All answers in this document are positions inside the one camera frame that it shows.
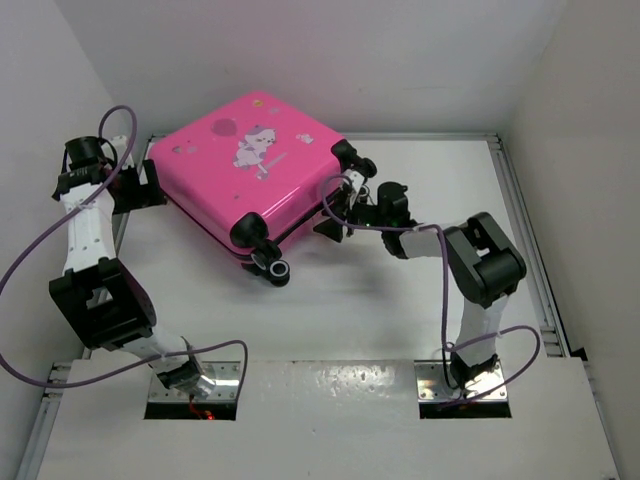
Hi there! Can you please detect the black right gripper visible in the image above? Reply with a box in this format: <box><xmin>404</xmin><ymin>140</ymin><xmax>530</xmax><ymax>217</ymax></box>
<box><xmin>315</xmin><ymin>191</ymin><xmax>390</xmax><ymax>242</ymax></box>

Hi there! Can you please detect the pink hard-shell suitcase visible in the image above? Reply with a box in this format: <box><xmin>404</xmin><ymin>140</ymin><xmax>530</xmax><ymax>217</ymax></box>
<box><xmin>148</xmin><ymin>91</ymin><xmax>377</xmax><ymax>287</ymax></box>

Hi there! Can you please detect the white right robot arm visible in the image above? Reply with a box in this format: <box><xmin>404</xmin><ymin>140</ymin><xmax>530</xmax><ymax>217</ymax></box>
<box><xmin>322</xmin><ymin>182</ymin><xmax>527</xmax><ymax>389</ymax></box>

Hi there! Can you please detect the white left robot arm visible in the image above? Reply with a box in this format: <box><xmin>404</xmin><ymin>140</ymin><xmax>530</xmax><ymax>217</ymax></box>
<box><xmin>49</xmin><ymin>160</ymin><xmax>216</xmax><ymax>399</ymax></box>

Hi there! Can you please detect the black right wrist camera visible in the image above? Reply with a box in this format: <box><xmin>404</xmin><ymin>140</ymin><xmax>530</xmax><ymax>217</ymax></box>
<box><xmin>377</xmin><ymin>181</ymin><xmax>410</xmax><ymax>226</ymax></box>

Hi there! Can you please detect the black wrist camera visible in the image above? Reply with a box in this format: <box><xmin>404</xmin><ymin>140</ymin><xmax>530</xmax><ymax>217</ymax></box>
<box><xmin>65</xmin><ymin>136</ymin><xmax>104</xmax><ymax>171</ymax></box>
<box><xmin>377</xmin><ymin>181</ymin><xmax>410</xmax><ymax>226</ymax></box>

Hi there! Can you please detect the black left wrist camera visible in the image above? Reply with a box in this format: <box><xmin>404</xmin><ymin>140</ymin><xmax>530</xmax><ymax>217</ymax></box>
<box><xmin>65</xmin><ymin>136</ymin><xmax>104</xmax><ymax>171</ymax></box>

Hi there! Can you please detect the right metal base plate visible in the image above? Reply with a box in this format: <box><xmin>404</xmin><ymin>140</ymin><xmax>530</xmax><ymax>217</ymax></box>
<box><xmin>414</xmin><ymin>360</ymin><xmax>508</xmax><ymax>403</ymax></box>

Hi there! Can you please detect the metal base plate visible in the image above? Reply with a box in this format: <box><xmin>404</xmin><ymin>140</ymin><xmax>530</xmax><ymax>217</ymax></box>
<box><xmin>414</xmin><ymin>360</ymin><xmax>508</xmax><ymax>403</ymax></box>
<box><xmin>148</xmin><ymin>361</ymin><xmax>242</xmax><ymax>403</ymax></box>

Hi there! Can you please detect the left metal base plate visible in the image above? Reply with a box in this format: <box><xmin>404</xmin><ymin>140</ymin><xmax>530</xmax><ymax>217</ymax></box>
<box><xmin>148</xmin><ymin>361</ymin><xmax>242</xmax><ymax>403</ymax></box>

